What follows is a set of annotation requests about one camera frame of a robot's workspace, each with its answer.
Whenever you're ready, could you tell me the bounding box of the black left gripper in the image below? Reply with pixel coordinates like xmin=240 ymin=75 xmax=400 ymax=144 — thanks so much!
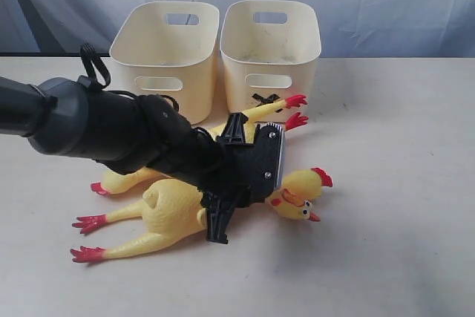
xmin=202 ymin=113 xmax=276 ymax=243

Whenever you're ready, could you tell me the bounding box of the detached yellow chicken head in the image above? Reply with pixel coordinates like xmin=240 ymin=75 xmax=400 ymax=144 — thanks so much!
xmin=265 ymin=189 xmax=321 ymax=222

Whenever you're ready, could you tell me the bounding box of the yellow rubber chicken front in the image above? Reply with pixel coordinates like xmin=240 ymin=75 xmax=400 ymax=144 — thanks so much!
xmin=71 ymin=167 xmax=334 ymax=266

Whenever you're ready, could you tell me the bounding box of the yellow rubber chicken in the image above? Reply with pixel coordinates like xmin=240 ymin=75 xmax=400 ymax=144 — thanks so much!
xmin=71 ymin=167 xmax=334 ymax=266
xmin=90 ymin=94 xmax=308 ymax=195

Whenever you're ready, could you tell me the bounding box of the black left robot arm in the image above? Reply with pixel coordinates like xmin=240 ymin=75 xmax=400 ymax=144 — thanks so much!
xmin=1 ymin=76 xmax=285 ymax=244

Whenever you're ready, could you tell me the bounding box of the cream bin marked X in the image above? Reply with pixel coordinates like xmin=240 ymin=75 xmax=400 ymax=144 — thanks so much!
xmin=220 ymin=0 xmax=321 ymax=112

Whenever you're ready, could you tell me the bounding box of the yellow rubber chicken rear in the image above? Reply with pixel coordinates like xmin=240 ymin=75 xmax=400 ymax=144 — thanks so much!
xmin=90 ymin=94 xmax=308 ymax=195

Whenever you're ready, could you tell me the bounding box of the cream bin marked O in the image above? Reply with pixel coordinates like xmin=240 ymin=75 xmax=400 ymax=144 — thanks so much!
xmin=109 ymin=1 xmax=220 ymax=124

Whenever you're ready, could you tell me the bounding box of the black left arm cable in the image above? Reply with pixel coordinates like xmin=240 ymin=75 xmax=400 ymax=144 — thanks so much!
xmin=79 ymin=43 xmax=112 ymax=91

